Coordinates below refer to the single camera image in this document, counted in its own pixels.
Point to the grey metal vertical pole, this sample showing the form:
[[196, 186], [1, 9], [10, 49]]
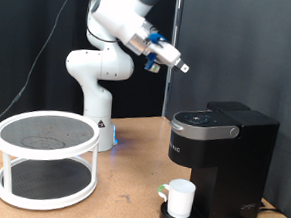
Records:
[[169, 87]]

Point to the white two-tier turntable stand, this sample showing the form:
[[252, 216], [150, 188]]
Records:
[[45, 154]]

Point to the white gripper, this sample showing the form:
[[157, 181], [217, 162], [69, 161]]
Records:
[[164, 53]]

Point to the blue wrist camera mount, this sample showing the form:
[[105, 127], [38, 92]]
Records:
[[152, 64]]

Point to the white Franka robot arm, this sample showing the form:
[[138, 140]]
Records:
[[101, 66]]

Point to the black Keurig coffee machine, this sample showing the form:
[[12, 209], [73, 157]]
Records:
[[228, 168]]

